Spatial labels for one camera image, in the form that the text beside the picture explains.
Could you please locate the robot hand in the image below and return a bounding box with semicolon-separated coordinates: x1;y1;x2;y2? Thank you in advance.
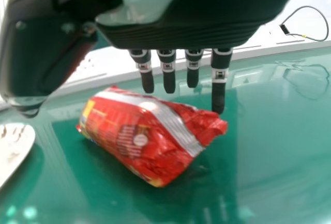
0;0;305;118

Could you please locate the red biscuit packet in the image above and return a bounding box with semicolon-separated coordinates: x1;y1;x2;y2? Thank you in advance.
76;85;229;188

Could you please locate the plate with brown leaf pattern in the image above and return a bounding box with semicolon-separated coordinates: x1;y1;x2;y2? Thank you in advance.
0;123;36;188

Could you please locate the grey cable with black connector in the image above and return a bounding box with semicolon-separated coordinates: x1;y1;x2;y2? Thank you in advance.
279;6;329;42

